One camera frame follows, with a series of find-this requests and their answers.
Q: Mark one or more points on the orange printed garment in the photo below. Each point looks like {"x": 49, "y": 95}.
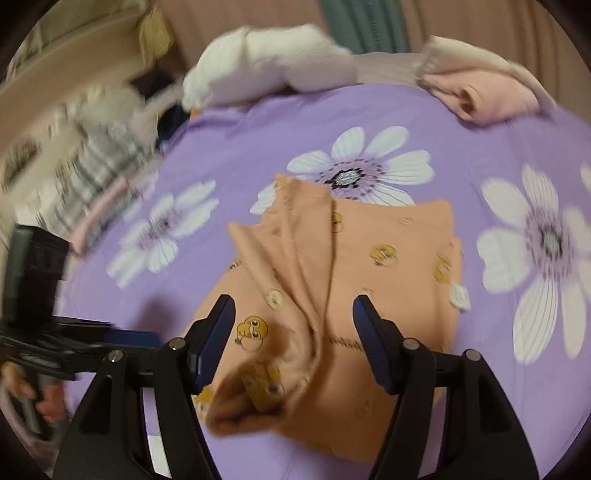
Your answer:
{"x": 392, "y": 230}

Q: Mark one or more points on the person's left hand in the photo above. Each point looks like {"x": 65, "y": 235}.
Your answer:
{"x": 51, "y": 406}

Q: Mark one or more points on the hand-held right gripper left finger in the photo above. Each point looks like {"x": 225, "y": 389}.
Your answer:
{"x": 217, "y": 341}

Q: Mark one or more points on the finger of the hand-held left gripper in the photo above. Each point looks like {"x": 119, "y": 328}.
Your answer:
{"x": 134, "y": 338}
{"x": 92, "y": 322}

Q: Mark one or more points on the dark cloth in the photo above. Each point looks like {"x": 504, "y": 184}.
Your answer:
{"x": 171, "y": 122}

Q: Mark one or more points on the pink folded cloth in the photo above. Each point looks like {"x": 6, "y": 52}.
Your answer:
{"x": 485, "y": 92}

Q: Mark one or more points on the grey plaid cloth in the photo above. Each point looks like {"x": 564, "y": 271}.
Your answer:
{"x": 101, "y": 157}

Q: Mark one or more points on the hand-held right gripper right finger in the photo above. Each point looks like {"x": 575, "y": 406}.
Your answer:
{"x": 375, "y": 350}

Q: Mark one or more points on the purple floral bedsheet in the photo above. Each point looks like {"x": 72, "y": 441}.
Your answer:
{"x": 461, "y": 147}

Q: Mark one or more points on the teal books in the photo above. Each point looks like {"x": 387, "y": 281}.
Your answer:
{"x": 364, "y": 23}

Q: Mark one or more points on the white plush blanket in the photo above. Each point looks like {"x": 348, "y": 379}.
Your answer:
{"x": 258, "y": 64}

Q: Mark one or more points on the light pink cloth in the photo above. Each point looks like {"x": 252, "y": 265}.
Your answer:
{"x": 99, "y": 207}

